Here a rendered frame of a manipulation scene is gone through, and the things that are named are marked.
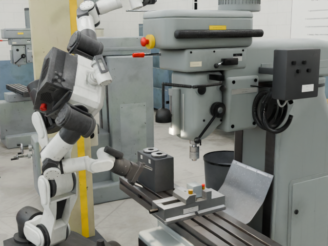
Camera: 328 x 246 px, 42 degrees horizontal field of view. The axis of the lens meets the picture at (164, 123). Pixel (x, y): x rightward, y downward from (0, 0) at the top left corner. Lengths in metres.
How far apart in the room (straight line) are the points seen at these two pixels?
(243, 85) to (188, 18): 0.42
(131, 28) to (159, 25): 9.97
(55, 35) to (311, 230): 2.31
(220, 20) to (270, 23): 5.83
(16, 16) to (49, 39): 7.39
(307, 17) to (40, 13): 4.68
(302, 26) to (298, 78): 5.35
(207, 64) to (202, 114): 0.23
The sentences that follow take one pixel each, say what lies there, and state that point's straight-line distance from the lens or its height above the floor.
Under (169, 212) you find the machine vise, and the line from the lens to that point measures 1.99.
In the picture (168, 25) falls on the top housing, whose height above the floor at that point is 1.82.
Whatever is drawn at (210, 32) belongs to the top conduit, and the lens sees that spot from 1.81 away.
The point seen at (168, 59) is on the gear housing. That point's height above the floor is 1.68.
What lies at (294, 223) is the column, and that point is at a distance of 2.32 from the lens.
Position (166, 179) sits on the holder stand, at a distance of 2.36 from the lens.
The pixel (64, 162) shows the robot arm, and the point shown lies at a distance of 2.06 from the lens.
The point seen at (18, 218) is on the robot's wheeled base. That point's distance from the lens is 2.77.
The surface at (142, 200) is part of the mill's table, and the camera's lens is 2.37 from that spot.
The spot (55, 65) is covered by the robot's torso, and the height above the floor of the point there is 1.66.
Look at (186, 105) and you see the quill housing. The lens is 1.89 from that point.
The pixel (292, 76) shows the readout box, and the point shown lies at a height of 1.62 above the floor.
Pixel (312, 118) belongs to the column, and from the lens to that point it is 2.25.
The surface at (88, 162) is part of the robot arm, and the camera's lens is 2.05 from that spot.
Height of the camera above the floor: 1.80
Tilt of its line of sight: 12 degrees down
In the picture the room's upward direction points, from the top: 1 degrees counter-clockwise
